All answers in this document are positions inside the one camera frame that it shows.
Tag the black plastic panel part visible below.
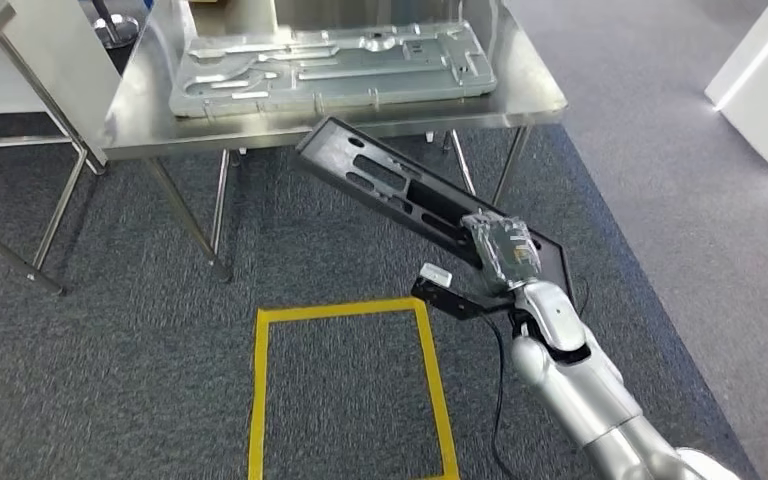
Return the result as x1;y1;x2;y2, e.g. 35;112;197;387
294;117;577;310

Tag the stainless steel workbench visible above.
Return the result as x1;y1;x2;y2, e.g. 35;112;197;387
95;0;569;284

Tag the yellow floor tape square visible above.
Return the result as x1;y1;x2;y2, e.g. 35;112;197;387
246;296;463;480

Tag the grey metal fixture plate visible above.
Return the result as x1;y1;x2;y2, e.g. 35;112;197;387
168;19;499;120

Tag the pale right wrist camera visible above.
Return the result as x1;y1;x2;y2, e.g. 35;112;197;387
419;262;454;290

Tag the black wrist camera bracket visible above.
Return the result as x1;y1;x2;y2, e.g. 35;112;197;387
410;276;518;323

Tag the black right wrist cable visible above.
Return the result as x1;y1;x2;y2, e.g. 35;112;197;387
481;313;526;480

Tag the black post chrome base stanchion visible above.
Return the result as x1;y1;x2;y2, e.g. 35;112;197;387
89;0;141;50

